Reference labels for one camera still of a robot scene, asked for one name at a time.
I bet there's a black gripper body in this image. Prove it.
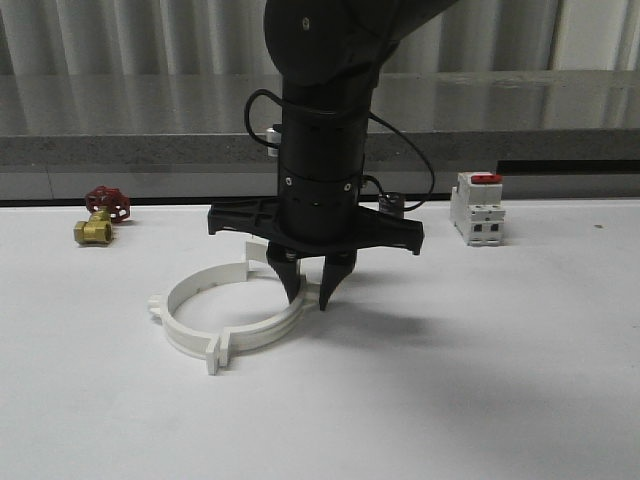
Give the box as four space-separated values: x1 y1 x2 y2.
207 173 424 257

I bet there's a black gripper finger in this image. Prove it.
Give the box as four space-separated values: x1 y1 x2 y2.
319 253 356 310
266 244 299 303

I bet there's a white half-ring pipe clamp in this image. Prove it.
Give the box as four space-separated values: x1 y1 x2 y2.
147 238 265 361
206 276 320 375

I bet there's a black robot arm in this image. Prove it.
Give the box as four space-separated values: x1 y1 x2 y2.
208 1 447 306

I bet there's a brass valve red handwheel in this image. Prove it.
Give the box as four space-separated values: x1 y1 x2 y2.
73 186 131 245

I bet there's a grey stone countertop ledge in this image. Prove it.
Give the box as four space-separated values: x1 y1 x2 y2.
1 71 639 205

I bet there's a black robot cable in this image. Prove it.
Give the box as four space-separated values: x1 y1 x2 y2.
243 88 436 214

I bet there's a white circuit breaker red switch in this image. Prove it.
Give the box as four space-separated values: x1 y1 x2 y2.
450 172 505 246

